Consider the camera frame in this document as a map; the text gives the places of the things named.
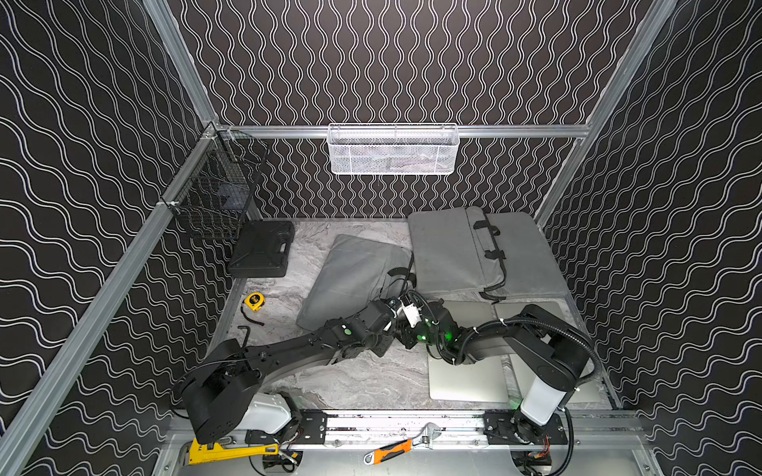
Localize grey laptop bag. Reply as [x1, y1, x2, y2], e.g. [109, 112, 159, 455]
[296, 234, 413, 331]
[408, 206, 507, 299]
[472, 212, 569, 301]

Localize silver laptop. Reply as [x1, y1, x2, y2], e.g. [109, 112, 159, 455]
[494, 299, 610, 410]
[429, 301, 509, 404]

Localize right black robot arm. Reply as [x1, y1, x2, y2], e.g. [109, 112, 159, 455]
[393, 292, 602, 444]

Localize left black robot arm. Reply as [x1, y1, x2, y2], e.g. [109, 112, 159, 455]
[175, 299, 402, 443]

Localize orange adjustable wrench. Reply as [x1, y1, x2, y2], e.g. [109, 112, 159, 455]
[363, 422, 444, 466]

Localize yellow tape measure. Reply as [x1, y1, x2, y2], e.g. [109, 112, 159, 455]
[243, 293, 266, 313]

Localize black hex key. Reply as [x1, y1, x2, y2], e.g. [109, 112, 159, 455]
[237, 325, 251, 348]

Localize black plastic tool case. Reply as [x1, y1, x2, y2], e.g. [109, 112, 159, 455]
[227, 221, 296, 279]

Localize yellow pipe wrench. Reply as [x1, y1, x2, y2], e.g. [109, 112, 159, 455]
[188, 440, 280, 466]

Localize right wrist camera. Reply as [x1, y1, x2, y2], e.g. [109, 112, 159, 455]
[402, 303, 421, 328]

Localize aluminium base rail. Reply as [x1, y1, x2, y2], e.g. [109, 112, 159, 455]
[281, 410, 644, 450]

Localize white wire mesh basket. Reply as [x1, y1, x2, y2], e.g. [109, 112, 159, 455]
[327, 123, 460, 176]

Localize black wire basket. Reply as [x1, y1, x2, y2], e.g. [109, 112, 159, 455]
[168, 128, 272, 241]

